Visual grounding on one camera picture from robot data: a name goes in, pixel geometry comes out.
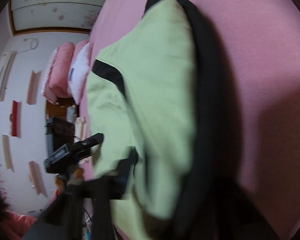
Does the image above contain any light green black hoodie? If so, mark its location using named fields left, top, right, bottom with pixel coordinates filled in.
left=87, top=0, right=278, bottom=239

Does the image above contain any person left hand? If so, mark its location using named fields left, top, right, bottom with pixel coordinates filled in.
left=54, top=167, right=84, bottom=191

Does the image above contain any folded cream garment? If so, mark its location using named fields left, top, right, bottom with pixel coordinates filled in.
left=74, top=117, right=87, bottom=142

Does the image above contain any grey black item bedside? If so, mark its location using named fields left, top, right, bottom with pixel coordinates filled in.
left=66, top=105, right=77, bottom=123

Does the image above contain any pink folded quilt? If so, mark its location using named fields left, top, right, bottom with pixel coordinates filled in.
left=41, top=40, right=89, bottom=105

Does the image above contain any white pillow blue print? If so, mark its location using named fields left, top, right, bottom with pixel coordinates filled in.
left=67, top=40, right=92, bottom=105

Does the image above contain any white air conditioner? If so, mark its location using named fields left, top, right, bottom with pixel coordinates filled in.
left=0, top=51, right=16, bottom=102

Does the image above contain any floral wardrobe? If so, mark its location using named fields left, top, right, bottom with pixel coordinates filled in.
left=9, top=0, right=106, bottom=34

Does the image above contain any pink bed blanket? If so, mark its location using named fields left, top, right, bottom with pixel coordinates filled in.
left=90, top=0, right=300, bottom=239

